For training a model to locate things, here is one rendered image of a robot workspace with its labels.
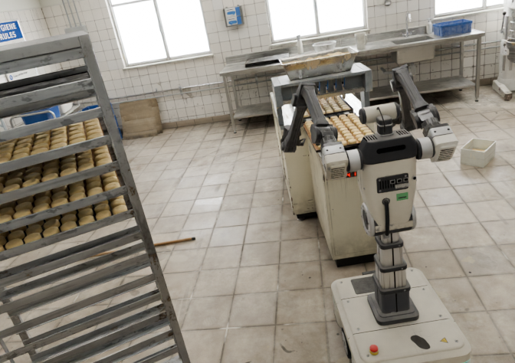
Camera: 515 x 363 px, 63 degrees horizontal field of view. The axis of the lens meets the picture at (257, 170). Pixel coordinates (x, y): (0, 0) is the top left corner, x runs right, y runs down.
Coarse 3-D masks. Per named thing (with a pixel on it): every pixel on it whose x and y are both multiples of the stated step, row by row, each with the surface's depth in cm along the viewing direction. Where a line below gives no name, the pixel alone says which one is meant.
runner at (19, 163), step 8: (104, 136) 133; (72, 144) 130; (80, 144) 131; (88, 144) 132; (96, 144) 133; (104, 144) 134; (40, 152) 127; (48, 152) 128; (56, 152) 129; (64, 152) 130; (72, 152) 131; (16, 160) 125; (24, 160) 126; (32, 160) 127; (40, 160) 128; (48, 160) 129; (0, 168) 124; (8, 168) 125; (16, 168) 126
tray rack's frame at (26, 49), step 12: (60, 36) 142; (72, 36) 124; (0, 48) 129; (12, 48) 114; (24, 48) 115; (36, 48) 116; (48, 48) 117; (60, 48) 118; (0, 60) 113; (12, 300) 182; (24, 336) 186; (12, 360) 166; (168, 360) 224; (180, 360) 223
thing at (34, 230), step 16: (80, 208) 153; (96, 208) 150; (112, 208) 152; (32, 224) 147; (48, 224) 145; (64, 224) 143; (80, 224) 143; (0, 240) 140; (16, 240) 138; (32, 240) 137
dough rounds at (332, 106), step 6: (324, 102) 344; (330, 102) 341; (336, 102) 341; (342, 102) 335; (324, 108) 330; (330, 108) 325; (336, 108) 323; (342, 108) 325; (348, 108) 319; (306, 114) 321
